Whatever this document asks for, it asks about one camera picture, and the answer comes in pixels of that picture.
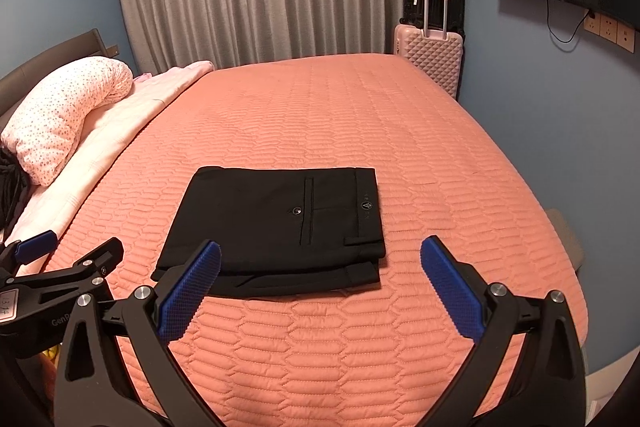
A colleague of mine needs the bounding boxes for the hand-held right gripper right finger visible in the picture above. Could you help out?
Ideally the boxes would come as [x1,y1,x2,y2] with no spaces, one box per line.
[420,234,588,427]

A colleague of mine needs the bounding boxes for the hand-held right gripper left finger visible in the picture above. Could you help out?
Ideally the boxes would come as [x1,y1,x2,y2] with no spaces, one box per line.
[52,239,223,427]

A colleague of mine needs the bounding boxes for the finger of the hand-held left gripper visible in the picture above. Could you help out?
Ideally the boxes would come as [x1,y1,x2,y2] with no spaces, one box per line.
[12,237,124,297]
[0,230,57,278]

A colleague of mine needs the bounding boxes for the black pants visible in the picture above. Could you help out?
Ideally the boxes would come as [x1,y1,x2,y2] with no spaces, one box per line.
[151,166,387,299]

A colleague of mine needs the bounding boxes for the black crumpled cloth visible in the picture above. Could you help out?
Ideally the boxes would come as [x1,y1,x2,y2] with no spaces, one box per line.
[0,149,33,233]

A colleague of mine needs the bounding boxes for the floral pink pillow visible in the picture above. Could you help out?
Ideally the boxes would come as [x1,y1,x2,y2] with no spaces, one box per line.
[0,56,135,188]

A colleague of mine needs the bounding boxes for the pink folded blanket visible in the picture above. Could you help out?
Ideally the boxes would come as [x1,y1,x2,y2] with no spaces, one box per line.
[2,61,216,258]

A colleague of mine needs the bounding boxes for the grey padded headboard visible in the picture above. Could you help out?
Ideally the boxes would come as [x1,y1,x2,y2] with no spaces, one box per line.
[0,28,108,132]

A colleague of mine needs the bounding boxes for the orange quilted bed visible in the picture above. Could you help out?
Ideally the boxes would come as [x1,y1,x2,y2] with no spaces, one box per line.
[42,53,586,427]

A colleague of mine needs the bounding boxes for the pink hard suitcase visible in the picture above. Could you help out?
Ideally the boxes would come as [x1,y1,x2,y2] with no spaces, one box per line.
[393,0,465,102]

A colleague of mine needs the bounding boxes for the black power cable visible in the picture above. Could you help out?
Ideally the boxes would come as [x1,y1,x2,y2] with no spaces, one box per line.
[546,0,596,52]

